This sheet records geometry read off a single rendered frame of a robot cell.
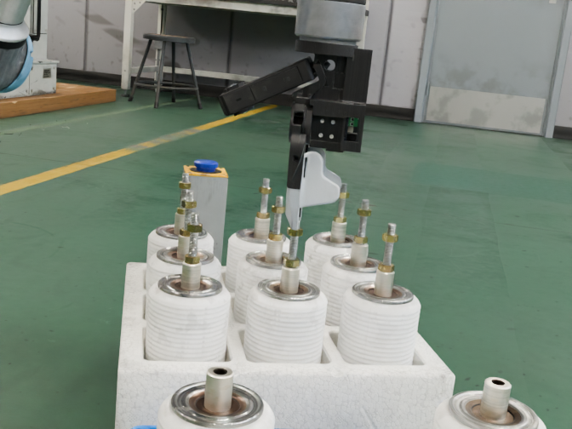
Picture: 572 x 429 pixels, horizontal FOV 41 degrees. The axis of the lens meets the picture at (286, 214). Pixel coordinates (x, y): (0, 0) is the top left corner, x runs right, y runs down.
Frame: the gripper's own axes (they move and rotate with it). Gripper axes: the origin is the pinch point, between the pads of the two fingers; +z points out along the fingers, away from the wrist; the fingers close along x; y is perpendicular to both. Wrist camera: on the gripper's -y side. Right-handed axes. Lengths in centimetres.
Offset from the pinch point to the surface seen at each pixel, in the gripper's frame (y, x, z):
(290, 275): 0.8, -1.1, 7.1
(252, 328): -2.9, -3.1, 13.6
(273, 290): -1.0, -1.4, 9.2
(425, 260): 28, 112, 34
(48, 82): -169, 335, 20
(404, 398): 15.8, -3.7, 19.5
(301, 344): 3.1, -4.1, 14.3
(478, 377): 33, 40, 34
